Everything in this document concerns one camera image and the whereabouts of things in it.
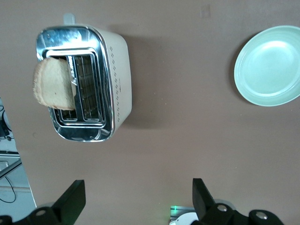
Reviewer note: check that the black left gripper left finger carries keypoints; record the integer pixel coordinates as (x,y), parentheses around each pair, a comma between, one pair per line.
(68,206)

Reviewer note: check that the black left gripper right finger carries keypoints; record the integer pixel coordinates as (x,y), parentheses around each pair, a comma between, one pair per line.
(211,215)

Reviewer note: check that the sliced bread with brown crust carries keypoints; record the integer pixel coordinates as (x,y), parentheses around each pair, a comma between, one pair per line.
(54,84)

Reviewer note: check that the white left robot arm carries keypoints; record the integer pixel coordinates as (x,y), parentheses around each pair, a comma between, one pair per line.
(185,219)

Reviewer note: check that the light green round plate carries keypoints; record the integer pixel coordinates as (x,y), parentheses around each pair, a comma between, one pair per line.
(269,68)

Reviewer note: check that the cream and chrome toaster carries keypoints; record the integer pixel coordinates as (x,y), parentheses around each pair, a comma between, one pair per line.
(119,70)

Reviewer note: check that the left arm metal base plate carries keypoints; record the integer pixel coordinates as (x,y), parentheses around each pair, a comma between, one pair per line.
(174,209)

